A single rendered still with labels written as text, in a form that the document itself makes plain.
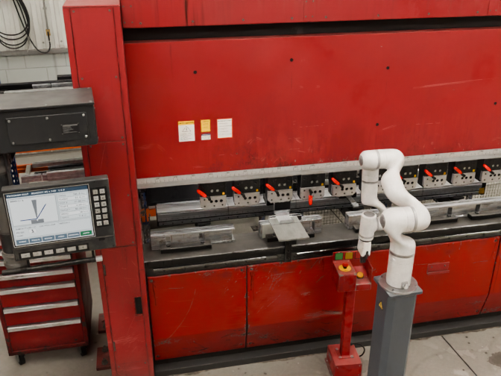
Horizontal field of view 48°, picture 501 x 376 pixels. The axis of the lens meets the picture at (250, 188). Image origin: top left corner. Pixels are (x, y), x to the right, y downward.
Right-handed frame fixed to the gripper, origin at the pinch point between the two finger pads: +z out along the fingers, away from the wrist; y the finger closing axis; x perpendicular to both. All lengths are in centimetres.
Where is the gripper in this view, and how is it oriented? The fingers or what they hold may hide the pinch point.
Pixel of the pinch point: (362, 259)
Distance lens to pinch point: 342.3
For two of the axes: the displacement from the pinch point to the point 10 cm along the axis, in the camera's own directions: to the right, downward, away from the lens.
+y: 1.3, 5.0, -8.6
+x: 9.9, -0.5, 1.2
